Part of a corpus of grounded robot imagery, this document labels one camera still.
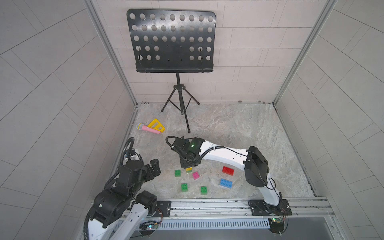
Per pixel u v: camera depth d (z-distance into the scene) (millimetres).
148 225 699
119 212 394
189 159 584
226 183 787
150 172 559
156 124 1020
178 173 815
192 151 569
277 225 684
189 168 758
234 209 723
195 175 805
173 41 691
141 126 982
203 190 738
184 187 750
